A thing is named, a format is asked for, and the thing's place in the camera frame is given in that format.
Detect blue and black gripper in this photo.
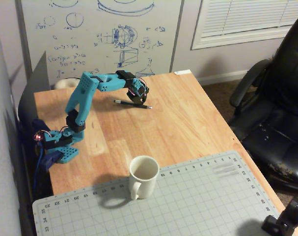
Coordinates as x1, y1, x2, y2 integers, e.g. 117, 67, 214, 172
126, 78, 150, 105

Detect black pen with silver tip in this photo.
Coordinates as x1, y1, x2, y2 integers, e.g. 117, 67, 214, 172
113, 99, 153, 110

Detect white tape roll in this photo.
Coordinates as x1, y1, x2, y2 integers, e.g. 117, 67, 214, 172
54, 78, 79, 90

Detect whiteboard with blue drawings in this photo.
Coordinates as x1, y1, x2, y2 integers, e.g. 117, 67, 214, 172
15, 0, 185, 86

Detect white ceramic mug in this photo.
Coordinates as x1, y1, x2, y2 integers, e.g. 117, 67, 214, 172
128, 155, 160, 201

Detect dark grey panel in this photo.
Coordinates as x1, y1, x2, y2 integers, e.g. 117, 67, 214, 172
17, 50, 52, 122

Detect dark blue table clamp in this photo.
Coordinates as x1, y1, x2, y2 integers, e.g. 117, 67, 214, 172
41, 150, 64, 173

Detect grey cutting mat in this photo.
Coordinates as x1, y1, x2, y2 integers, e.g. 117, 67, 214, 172
32, 149, 282, 236

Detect white window blinds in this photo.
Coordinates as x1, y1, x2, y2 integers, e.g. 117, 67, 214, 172
190, 0, 298, 51

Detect black leather office chair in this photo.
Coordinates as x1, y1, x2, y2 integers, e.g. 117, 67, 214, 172
228, 11, 298, 190

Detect wrist servo wire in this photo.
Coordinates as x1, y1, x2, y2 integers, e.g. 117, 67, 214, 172
127, 78, 150, 99

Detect blue cable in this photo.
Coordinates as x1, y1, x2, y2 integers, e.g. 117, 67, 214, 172
33, 145, 46, 199

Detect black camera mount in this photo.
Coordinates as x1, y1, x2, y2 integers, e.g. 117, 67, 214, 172
261, 196, 298, 236

